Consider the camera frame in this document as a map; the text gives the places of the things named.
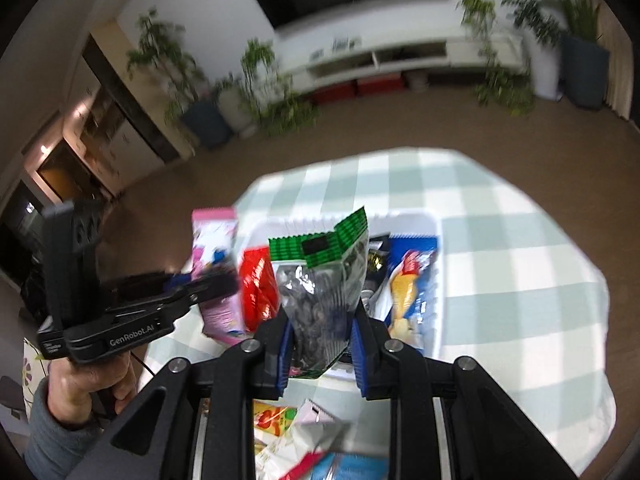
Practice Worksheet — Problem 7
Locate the person's left forearm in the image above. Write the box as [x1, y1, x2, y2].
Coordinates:
[24, 375, 118, 480]

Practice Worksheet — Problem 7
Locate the green-topped seed bag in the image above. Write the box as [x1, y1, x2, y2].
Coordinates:
[268, 206, 371, 378]

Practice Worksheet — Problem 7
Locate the blue chips packet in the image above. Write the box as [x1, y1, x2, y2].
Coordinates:
[374, 235, 440, 356]

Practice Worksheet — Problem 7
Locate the white snack packet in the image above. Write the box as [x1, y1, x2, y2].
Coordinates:
[255, 399, 352, 480]

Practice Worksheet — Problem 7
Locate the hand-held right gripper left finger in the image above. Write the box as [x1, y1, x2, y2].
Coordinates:
[65, 305, 296, 480]

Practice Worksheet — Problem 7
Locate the pink snack packet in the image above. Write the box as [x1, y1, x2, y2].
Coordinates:
[191, 207, 247, 343]

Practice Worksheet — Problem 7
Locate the bushy plant in white pot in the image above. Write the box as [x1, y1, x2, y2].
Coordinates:
[502, 0, 563, 101]

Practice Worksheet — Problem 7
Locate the trailing pothos plant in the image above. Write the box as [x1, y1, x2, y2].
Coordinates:
[240, 37, 321, 136]

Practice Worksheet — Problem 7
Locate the black snack packet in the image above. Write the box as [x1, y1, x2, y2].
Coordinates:
[367, 232, 392, 311]

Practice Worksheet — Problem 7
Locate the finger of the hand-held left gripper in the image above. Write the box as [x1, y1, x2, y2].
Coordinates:
[105, 270, 193, 306]
[160, 271, 240, 318]

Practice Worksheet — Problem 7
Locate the leafy tree in dark pot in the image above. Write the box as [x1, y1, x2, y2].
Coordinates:
[125, 7, 233, 151]

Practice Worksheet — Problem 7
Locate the tangle of cables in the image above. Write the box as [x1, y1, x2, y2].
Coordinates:
[310, 35, 363, 58]

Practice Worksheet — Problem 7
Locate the black cable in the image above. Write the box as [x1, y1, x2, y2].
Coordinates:
[89, 352, 158, 423]

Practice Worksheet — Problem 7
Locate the person's left hand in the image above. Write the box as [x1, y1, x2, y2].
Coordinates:
[47, 350, 142, 426]

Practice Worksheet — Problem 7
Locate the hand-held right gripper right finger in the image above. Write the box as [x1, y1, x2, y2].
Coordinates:
[350, 305, 581, 480]

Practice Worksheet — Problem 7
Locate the large red snack bag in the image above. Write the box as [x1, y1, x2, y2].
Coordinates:
[239, 246, 282, 335]

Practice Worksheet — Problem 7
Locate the green checked tablecloth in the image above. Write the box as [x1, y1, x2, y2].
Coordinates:
[165, 147, 617, 480]

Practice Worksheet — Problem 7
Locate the white television console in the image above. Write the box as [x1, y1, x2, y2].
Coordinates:
[277, 35, 531, 96]

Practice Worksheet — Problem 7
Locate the white plastic tray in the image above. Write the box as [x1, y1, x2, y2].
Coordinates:
[245, 212, 444, 361]

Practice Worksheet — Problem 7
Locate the white wall cabinet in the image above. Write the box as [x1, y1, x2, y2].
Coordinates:
[62, 67, 166, 196]

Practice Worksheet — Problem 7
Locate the trailing vine plant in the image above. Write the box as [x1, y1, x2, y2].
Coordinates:
[457, 0, 536, 116]

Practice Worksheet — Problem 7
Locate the large-leaf plant in dark pot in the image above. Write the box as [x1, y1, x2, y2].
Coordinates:
[515, 0, 611, 111]

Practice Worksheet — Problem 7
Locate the red storage box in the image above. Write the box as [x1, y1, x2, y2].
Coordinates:
[357, 74, 403, 96]
[315, 82, 357, 105]

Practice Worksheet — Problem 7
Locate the small plant in white pot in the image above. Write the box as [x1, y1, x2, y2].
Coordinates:
[215, 72, 257, 138]

